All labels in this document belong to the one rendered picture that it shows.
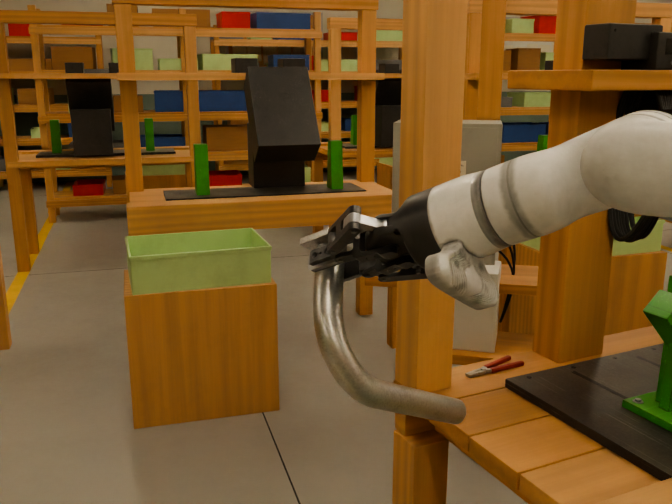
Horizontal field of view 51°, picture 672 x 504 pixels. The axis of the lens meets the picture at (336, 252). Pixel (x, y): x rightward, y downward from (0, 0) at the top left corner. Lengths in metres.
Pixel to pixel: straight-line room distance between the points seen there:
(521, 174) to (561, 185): 0.03
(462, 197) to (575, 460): 0.81
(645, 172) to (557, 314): 1.18
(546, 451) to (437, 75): 0.71
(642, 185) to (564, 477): 0.82
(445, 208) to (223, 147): 7.50
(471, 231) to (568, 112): 1.04
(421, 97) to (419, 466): 0.78
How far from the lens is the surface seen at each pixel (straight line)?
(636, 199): 0.55
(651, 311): 1.40
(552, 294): 1.71
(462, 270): 0.60
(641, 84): 1.55
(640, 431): 1.44
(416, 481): 1.61
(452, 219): 0.61
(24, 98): 10.48
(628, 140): 0.54
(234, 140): 8.09
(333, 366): 0.70
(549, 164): 0.60
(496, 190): 0.60
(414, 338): 1.47
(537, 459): 1.33
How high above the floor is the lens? 1.53
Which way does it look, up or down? 14 degrees down
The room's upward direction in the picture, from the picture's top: straight up
